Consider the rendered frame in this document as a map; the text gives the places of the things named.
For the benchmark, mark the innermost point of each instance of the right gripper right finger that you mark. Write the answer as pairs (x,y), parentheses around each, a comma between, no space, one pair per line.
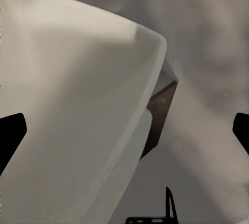
(241,129)

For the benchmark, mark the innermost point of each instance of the bowl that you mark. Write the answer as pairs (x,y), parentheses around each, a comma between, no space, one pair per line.
(83,78)

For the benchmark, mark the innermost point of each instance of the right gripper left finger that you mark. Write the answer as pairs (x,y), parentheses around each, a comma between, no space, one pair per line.
(12,130)

